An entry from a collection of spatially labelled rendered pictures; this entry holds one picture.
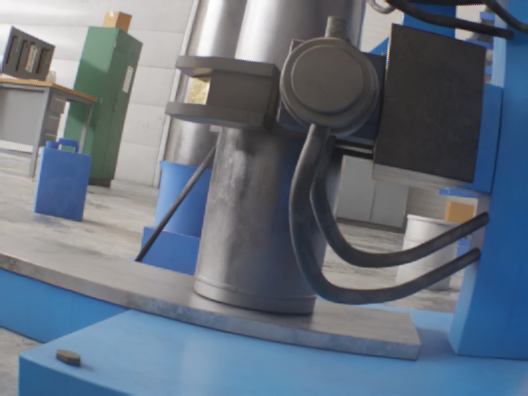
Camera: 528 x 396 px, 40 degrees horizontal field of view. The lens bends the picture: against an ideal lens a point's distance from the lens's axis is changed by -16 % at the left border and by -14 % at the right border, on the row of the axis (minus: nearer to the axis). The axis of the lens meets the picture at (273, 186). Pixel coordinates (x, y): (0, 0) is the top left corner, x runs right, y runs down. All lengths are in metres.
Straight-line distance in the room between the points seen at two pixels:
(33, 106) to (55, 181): 3.30
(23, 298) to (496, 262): 0.84
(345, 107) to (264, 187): 0.46
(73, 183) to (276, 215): 2.80
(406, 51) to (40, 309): 0.76
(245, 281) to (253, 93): 0.31
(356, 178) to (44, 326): 10.29
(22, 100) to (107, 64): 1.64
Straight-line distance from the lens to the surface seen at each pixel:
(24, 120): 7.36
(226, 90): 1.25
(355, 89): 0.92
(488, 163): 1.36
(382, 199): 11.52
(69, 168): 4.08
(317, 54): 0.92
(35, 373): 0.85
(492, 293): 1.37
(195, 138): 2.74
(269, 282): 1.36
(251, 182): 1.36
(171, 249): 2.71
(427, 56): 1.11
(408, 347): 1.27
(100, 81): 8.69
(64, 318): 1.38
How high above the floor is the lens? 0.36
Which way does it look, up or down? level
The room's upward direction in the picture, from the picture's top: 10 degrees clockwise
